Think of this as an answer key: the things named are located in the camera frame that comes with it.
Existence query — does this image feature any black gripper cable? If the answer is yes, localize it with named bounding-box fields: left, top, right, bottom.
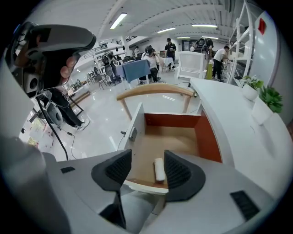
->
left=35, top=96, right=69, bottom=161

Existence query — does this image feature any person's left hand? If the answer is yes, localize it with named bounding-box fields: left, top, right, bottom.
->
left=60, top=56, right=76, bottom=85

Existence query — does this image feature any white desk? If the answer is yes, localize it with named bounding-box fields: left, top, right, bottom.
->
left=189, top=77, right=289, bottom=200

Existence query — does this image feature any left hand-held gripper camera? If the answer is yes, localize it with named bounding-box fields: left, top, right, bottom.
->
left=22, top=72, right=44, bottom=95

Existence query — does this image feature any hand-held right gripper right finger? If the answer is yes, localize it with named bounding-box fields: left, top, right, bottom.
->
left=141, top=149, right=276, bottom=234

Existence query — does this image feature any curved wooden handle bar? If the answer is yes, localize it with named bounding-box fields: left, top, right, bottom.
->
left=116, top=83, right=198, bottom=121

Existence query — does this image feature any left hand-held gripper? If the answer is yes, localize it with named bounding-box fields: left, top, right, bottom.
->
left=4, top=21, right=97, bottom=92

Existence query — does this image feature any pale clothed table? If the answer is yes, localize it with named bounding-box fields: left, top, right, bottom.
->
left=159, top=57, right=175, bottom=72

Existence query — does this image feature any white metal shelf rack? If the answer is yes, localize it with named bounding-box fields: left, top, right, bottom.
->
left=92, top=44, right=127, bottom=77
left=226, top=0, right=257, bottom=88

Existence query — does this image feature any white and brown drawer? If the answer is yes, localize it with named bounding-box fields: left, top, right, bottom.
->
left=117, top=102, right=224, bottom=196

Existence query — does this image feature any lime green bag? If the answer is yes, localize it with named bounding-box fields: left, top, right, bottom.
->
left=205, top=62, right=214, bottom=80

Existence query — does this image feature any blue clothed table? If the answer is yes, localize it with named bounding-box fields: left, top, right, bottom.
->
left=115, top=58, right=152, bottom=90

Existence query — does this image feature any dark green potted plant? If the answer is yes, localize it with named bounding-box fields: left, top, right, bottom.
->
left=250, top=85, right=285, bottom=126

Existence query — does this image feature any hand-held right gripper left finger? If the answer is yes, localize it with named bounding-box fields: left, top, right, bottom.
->
left=56, top=149, right=133, bottom=230

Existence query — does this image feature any grey refrigerator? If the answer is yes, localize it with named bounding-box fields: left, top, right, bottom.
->
left=251, top=10, right=282, bottom=91

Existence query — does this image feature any red diamond paper decoration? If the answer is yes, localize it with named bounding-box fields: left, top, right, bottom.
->
left=258, top=17, right=267, bottom=36

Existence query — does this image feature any pale leaved potted plant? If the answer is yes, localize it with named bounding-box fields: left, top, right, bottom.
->
left=241, top=74, right=265, bottom=101

